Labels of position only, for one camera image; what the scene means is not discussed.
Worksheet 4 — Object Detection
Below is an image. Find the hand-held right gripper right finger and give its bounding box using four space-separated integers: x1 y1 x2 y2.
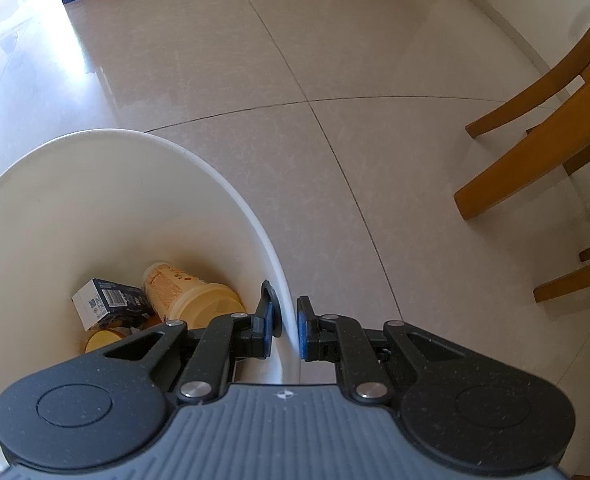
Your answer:
296 295 496 403

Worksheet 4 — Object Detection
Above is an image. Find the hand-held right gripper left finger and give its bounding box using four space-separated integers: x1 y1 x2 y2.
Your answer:
82 280 283 403

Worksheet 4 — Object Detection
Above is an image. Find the yellow drink bottle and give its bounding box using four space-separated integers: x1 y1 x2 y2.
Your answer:
142 261 246 330

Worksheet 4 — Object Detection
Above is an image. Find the blue juice carton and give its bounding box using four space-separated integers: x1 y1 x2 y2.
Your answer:
72 278 156 332

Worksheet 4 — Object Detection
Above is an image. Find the white plastic trash bin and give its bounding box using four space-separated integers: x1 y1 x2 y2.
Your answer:
0 129 301 476

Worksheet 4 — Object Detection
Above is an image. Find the wooden chair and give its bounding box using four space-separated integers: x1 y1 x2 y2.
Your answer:
454 7 590 221
534 192 590 303

